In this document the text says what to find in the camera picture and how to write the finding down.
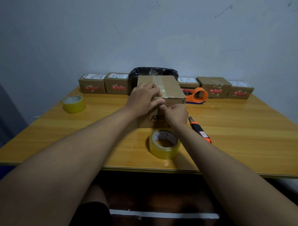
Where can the large taped cardboard box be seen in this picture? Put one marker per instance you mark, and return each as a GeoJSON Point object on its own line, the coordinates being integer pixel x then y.
{"type": "Point", "coordinates": [167, 93]}

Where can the small cardboard box red label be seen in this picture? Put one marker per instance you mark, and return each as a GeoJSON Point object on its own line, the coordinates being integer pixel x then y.
{"type": "Point", "coordinates": [215, 87]}

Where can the orange tape dispenser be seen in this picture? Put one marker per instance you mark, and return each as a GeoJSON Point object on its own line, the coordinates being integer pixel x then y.
{"type": "Point", "coordinates": [197, 95]}

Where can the person's left hand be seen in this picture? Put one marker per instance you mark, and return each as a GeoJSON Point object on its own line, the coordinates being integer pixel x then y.
{"type": "Point", "coordinates": [140, 101]}

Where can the black plastic bin bag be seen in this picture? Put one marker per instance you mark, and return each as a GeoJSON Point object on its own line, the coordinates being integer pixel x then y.
{"type": "Point", "coordinates": [152, 72]}

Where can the person's leg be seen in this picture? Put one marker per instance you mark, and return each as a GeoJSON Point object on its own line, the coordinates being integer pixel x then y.
{"type": "Point", "coordinates": [93, 194]}

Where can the person's left middle finger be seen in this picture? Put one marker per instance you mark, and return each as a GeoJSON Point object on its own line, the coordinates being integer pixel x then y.
{"type": "Point", "coordinates": [152, 85]}

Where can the small labelled cardboard box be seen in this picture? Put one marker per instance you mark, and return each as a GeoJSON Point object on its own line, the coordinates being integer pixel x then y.
{"type": "Point", "coordinates": [187, 84]}
{"type": "Point", "coordinates": [116, 83]}
{"type": "Point", "coordinates": [92, 83]}
{"type": "Point", "coordinates": [239, 90]}

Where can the clear packing tape roll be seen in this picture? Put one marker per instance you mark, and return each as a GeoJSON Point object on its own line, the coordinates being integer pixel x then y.
{"type": "Point", "coordinates": [164, 143]}

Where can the person's left thumb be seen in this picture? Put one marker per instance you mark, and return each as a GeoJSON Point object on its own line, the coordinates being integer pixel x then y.
{"type": "Point", "coordinates": [157, 102]}

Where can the person's right hand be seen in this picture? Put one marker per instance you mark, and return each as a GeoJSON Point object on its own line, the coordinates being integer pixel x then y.
{"type": "Point", "coordinates": [177, 115]}

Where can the person's right fingers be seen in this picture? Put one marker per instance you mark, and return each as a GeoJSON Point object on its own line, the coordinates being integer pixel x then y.
{"type": "Point", "coordinates": [166, 107]}

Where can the person's right forearm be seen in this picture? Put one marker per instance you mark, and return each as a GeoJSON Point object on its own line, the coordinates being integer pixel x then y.
{"type": "Point", "coordinates": [232, 177]}

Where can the person's black shorts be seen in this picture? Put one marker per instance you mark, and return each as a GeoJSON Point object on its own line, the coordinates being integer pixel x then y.
{"type": "Point", "coordinates": [92, 214]}

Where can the person's left forearm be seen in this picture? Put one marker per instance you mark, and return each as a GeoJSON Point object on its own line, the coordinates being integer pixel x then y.
{"type": "Point", "coordinates": [60, 167]}

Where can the wooden table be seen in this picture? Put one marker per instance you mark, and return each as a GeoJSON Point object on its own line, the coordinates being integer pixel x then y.
{"type": "Point", "coordinates": [232, 130]}

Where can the orange and black utility knife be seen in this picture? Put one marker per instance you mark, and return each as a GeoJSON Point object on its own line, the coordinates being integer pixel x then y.
{"type": "Point", "coordinates": [200, 130]}

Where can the yellowish packing tape roll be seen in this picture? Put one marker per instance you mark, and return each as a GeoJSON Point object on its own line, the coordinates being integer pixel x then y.
{"type": "Point", "coordinates": [74, 104]}

